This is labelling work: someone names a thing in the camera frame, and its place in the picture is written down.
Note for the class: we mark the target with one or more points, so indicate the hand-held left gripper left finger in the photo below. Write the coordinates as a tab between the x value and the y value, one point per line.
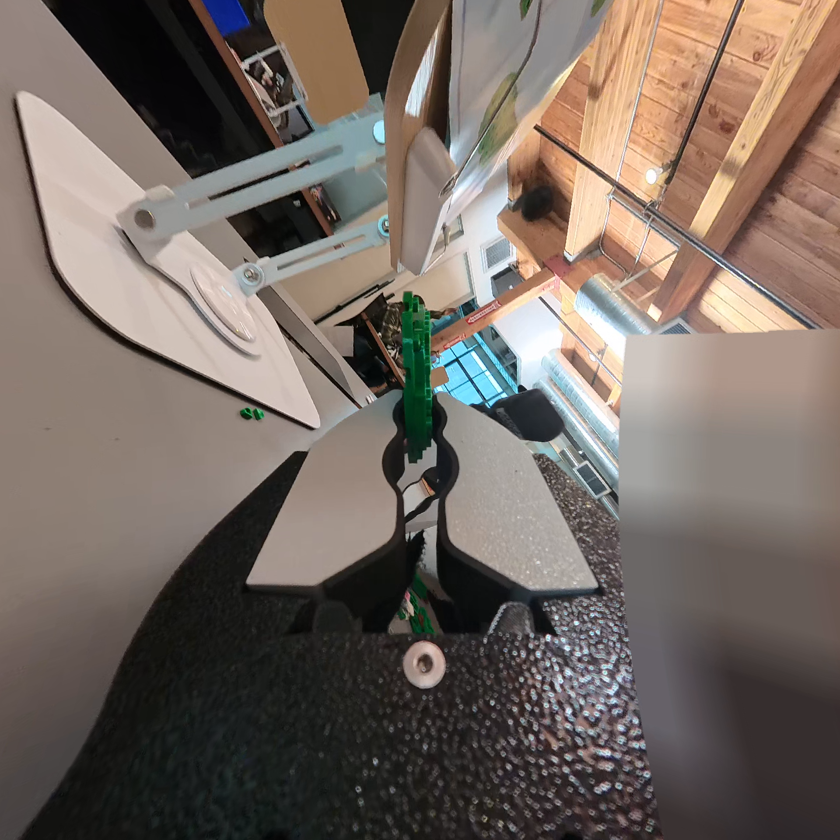
328	518

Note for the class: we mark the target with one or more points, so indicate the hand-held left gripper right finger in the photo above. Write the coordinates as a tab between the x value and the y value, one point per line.
518	518

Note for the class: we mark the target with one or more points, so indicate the green lego plate assembly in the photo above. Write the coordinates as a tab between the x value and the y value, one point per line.
417	380

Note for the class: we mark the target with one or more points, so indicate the white book stand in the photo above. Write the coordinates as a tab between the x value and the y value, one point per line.
98	262

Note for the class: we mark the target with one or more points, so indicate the open instruction booklet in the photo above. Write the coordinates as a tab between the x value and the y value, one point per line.
485	52

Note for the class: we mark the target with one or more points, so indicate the tan rounded board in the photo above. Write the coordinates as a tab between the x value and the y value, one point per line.
315	59

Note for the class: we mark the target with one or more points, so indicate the stack of blue bins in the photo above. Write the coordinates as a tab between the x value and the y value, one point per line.
233	16

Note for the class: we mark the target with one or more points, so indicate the silver ventilation duct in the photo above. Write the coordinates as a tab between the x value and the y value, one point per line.
564	420
571	374
604	305

